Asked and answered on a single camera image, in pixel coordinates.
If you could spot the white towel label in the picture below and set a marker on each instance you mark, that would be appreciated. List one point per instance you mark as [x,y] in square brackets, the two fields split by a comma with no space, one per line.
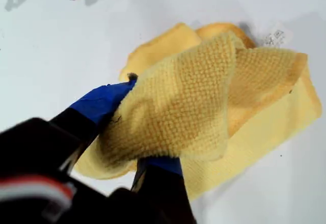
[276,35]

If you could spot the yellow square towel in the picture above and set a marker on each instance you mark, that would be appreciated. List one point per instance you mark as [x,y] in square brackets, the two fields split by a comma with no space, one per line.
[191,101]

